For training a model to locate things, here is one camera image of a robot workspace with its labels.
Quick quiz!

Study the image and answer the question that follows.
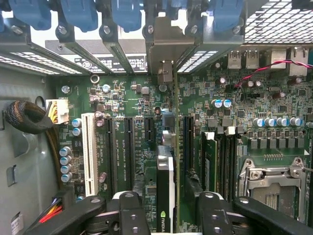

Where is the black RAM slot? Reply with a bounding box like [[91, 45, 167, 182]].
[[231, 133, 238, 200], [217, 136, 225, 196], [224, 133, 232, 200]]

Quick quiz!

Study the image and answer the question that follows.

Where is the green RAM stick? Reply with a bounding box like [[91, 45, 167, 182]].
[[201, 132, 218, 193]]

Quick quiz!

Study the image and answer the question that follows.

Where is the metal CPU socket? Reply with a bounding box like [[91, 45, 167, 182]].
[[238, 158, 313, 226]]

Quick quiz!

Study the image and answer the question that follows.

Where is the long black expansion slot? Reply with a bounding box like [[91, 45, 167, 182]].
[[105, 117, 117, 194], [123, 117, 135, 191]]

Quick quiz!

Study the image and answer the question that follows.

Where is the white PCI expansion slot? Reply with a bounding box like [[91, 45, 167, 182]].
[[81, 113, 99, 196]]

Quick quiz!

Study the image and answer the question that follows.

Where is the short black expansion slot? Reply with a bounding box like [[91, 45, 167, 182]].
[[144, 117, 155, 142]]

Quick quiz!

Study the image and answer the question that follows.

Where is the green motherboard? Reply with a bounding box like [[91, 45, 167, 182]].
[[55, 48, 313, 235]]

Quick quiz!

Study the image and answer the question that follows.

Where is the white power connector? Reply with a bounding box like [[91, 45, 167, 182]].
[[45, 97, 70, 124]]

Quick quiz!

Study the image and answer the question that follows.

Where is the open PC case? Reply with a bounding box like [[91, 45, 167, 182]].
[[0, 0, 313, 235]]

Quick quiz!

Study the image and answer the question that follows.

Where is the silver USB port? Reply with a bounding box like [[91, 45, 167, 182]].
[[227, 50, 242, 69], [245, 50, 260, 69]]

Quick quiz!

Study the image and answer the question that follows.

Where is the metal slot cover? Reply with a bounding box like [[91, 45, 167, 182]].
[[55, 24, 113, 74], [99, 24, 135, 74], [9, 24, 85, 75]]

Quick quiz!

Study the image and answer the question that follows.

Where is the silver network port block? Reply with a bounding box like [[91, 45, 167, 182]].
[[288, 47, 308, 76], [270, 48, 287, 71]]

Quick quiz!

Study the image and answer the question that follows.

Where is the coloured power wire bundle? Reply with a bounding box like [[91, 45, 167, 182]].
[[38, 197, 64, 223]]

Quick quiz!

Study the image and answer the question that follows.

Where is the black braided power cable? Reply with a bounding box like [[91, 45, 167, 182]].
[[4, 99, 62, 189]]

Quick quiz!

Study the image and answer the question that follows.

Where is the red black twisted wire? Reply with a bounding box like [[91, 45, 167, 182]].
[[234, 59, 313, 88]]

